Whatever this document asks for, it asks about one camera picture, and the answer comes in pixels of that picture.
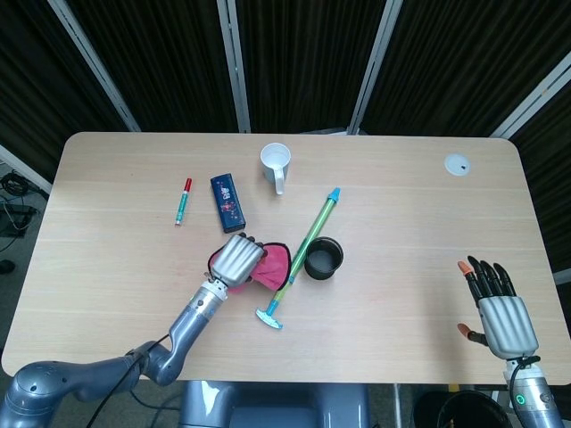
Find grey partition frame post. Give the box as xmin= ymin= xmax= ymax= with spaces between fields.
xmin=47 ymin=0 xmax=142 ymax=134
xmin=216 ymin=0 xmax=252 ymax=135
xmin=489 ymin=61 xmax=571 ymax=138
xmin=347 ymin=0 xmax=404 ymax=136

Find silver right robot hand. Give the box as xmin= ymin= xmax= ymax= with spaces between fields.
xmin=456 ymin=254 xmax=541 ymax=360

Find dark blue printed box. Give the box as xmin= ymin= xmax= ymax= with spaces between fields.
xmin=210 ymin=173 xmax=250 ymax=235

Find white mug with handle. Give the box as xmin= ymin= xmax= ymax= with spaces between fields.
xmin=260 ymin=142 xmax=293 ymax=196

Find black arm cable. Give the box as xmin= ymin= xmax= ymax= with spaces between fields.
xmin=85 ymin=333 xmax=176 ymax=428

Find black trash bin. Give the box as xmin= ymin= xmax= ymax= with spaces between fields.
xmin=411 ymin=390 xmax=515 ymax=428

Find black mesh pen holder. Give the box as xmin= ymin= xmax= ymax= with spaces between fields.
xmin=303 ymin=235 xmax=345 ymax=282

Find grey round cable grommet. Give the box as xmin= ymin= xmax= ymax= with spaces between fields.
xmin=443 ymin=152 xmax=473 ymax=178

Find green marker with red cap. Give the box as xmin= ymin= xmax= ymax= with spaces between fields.
xmin=174 ymin=177 xmax=194 ymax=227

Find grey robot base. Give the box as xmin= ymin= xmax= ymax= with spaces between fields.
xmin=177 ymin=380 xmax=372 ymax=428

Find pink cloth with black trim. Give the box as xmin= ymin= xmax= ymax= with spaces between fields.
xmin=208 ymin=241 xmax=294 ymax=294

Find green and blue toy pump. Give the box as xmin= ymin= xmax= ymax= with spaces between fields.
xmin=254 ymin=186 xmax=343 ymax=332

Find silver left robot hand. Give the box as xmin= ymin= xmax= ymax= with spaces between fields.
xmin=208 ymin=231 xmax=269 ymax=290

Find black floor cables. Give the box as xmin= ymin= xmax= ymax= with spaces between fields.
xmin=0 ymin=168 xmax=44 ymax=240

